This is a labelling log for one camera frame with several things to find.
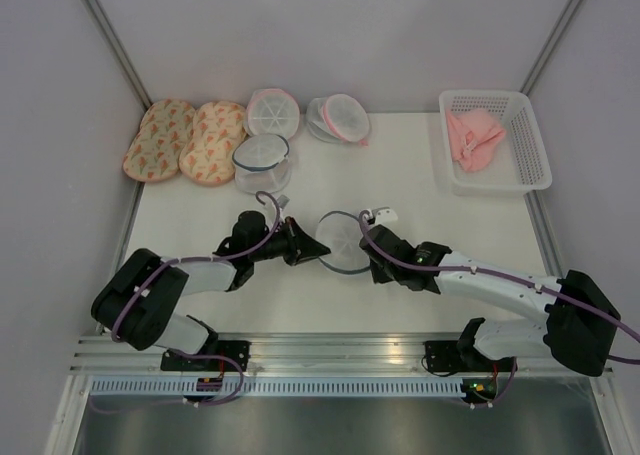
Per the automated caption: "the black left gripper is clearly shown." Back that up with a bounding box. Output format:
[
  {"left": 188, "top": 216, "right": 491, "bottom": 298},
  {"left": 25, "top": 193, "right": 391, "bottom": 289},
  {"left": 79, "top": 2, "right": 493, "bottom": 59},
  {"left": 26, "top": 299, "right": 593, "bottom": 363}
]
[{"left": 250, "top": 217, "right": 330, "bottom": 266}]

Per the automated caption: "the blue-trimmed mesh laundry bag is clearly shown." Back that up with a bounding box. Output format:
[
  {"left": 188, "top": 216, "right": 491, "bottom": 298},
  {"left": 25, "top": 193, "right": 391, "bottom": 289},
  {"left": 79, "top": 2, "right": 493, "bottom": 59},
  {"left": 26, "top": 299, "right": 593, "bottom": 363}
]
[{"left": 315, "top": 210, "right": 370, "bottom": 276}]

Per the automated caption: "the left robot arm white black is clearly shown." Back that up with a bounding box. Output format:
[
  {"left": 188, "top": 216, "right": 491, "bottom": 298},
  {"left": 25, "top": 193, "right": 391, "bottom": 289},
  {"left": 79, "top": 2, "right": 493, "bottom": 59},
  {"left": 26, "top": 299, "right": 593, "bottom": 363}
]
[{"left": 91, "top": 211, "right": 331, "bottom": 372}]

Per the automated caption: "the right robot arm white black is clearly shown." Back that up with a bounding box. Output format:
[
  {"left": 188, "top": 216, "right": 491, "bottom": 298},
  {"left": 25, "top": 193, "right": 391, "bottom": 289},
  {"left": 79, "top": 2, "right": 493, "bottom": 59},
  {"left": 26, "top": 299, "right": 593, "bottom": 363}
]
[{"left": 359, "top": 225, "right": 621, "bottom": 377}]

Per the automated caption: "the pink bra in basket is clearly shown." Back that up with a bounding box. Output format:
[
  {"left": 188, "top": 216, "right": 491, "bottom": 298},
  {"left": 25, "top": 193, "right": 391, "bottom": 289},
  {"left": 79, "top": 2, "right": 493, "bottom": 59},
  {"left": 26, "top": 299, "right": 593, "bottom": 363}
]
[{"left": 445, "top": 108, "right": 507, "bottom": 173}]

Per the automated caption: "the right floral bra pad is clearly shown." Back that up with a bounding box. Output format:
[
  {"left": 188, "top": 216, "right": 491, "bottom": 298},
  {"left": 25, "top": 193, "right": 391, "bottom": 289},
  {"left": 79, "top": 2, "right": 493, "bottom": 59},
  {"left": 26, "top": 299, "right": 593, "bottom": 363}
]
[{"left": 179, "top": 101, "right": 247, "bottom": 187}]

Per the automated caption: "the floral bra pad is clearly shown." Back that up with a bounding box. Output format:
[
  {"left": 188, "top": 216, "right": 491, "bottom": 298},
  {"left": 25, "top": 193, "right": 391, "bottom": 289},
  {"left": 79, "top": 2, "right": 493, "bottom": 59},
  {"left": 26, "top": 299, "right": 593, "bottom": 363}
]
[
  {"left": 122, "top": 99, "right": 196, "bottom": 183},
  {"left": 179, "top": 101, "right": 247, "bottom": 187}
]

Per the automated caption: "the pink-trimmed mesh bag tilted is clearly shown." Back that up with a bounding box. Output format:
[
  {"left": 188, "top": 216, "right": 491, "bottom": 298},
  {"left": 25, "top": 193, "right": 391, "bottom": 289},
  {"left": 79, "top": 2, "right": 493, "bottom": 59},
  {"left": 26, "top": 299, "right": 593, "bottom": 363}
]
[{"left": 305, "top": 94, "right": 371, "bottom": 146}]

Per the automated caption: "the pink-trimmed mesh bag upright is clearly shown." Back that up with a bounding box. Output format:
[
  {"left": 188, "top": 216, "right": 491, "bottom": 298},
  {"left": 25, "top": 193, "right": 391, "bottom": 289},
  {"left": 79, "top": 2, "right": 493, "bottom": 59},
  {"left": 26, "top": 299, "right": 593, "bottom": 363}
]
[{"left": 244, "top": 88, "right": 300, "bottom": 139}]

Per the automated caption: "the left floral bra pad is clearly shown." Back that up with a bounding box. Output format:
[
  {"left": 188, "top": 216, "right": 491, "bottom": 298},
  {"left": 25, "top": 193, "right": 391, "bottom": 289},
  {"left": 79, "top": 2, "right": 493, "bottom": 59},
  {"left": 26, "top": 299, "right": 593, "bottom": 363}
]
[{"left": 122, "top": 99, "right": 196, "bottom": 183}]

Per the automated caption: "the white perforated plastic basket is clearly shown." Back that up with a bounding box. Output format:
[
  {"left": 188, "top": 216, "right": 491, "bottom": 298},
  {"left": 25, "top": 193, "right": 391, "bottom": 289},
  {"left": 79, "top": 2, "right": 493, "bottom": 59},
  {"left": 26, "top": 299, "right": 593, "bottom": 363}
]
[{"left": 439, "top": 89, "right": 552, "bottom": 196}]

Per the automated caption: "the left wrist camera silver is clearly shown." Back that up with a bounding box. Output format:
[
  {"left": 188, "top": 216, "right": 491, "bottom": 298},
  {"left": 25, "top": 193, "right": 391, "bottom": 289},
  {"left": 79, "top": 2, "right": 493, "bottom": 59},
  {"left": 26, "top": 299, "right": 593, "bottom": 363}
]
[{"left": 276, "top": 194, "right": 290, "bottom": 211}]

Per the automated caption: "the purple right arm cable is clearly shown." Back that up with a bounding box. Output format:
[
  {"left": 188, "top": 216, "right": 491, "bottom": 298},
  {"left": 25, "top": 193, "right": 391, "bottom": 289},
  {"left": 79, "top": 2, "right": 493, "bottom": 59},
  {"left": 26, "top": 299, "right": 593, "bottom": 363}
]
[{"left": 357, "top": 210, "right": 640, "bottom": 364}]

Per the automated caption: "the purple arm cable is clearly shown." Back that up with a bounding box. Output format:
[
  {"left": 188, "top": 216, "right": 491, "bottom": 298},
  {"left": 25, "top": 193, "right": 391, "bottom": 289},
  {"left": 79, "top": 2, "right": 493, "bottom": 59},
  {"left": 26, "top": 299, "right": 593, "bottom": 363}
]
[
  {"left": 357, "top": 210, "right": 640, "bottom": 364},
  {"left": 109, "top": 190, "right": 281, "bottom": 344}
]

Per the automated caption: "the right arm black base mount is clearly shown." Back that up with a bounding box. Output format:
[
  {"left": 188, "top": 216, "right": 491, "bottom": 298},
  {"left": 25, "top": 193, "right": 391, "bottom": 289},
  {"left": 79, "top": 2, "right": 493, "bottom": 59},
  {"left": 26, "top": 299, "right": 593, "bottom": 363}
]
[{"left": 424, "top": 340, "right": 494, "bottom": 375}]

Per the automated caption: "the aluminium front rail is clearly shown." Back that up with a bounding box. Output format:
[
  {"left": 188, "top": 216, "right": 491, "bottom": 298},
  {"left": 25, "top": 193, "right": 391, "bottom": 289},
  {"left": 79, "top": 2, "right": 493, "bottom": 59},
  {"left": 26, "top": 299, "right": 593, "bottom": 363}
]
[{"left": 69, "top": 330, "right": 615, "bottom": 376}]

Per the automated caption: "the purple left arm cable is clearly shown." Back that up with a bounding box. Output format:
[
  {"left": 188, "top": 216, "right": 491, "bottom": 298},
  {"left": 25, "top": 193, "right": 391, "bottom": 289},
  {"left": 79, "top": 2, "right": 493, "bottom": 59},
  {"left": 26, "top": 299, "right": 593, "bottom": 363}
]
[{"left": 109, "top": 190, "right": 281, "bottom": 344}]

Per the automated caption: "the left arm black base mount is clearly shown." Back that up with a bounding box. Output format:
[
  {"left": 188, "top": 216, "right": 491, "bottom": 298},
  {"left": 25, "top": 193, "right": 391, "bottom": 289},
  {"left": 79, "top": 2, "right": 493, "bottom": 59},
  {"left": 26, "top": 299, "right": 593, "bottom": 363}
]
[{"left": 160, "top": 339, "right": 250, "bottom": 373}]

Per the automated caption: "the white slotted cable duct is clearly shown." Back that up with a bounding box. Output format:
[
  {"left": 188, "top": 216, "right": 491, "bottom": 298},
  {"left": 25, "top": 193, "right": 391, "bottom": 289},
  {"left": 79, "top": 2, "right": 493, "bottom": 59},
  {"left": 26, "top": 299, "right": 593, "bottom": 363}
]
[{"left": 89, "top": 376, "right": 494, "bottom": 398}]

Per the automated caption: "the right aluminium corner post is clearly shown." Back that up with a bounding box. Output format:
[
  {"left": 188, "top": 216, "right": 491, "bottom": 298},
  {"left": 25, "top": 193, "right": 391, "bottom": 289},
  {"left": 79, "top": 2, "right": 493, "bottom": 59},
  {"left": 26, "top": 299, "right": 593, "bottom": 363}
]
[{"left": 520, "top": 0, "right": 586, "bottom": 96}]

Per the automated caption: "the aluminium corner post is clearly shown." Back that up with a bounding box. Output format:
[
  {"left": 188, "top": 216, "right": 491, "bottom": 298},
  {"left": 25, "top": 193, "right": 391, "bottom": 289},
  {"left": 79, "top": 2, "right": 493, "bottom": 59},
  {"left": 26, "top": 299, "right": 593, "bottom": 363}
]
[
  {"left": 80, "top": 0, "right": 152, "bottom": 109},
  {"left": 520, "top": 0, "right": 586, "bottom": 96}
]

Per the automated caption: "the left aluminium corner post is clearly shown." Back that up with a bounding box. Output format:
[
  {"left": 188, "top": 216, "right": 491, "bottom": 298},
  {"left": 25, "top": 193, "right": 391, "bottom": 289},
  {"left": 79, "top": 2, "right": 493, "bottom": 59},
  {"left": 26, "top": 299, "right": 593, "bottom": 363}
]
[{"left": 80, "top": 0, "right": 152, "bottom": 109}]

